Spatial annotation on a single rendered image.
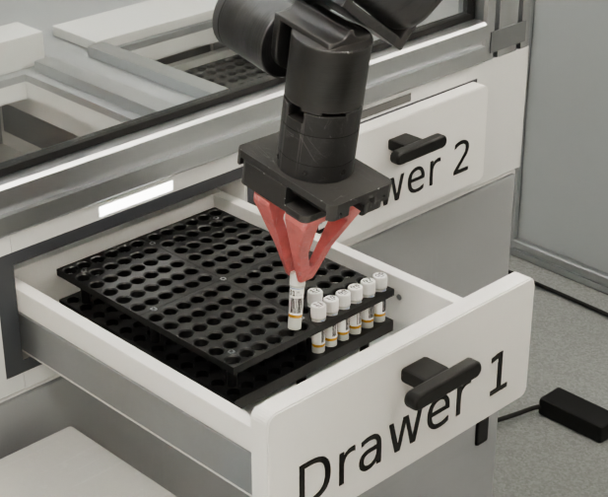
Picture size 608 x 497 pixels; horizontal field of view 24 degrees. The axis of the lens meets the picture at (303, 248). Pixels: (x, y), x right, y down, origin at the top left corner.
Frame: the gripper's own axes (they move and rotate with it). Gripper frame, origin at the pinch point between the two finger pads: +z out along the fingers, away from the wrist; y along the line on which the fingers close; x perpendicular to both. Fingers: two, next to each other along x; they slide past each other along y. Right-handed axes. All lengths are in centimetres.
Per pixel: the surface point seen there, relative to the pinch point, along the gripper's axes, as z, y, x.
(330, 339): 6.9, -1.8, -2.6
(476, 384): 7.3, -12.4, -8.4
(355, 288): 3.5, -1.1, -5.6
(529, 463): 101, 35, -105
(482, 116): 8.3, 18.2, -45.7
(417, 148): 6.2, 14.9, -31.2
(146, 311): 6.5, 9.0, 7.4
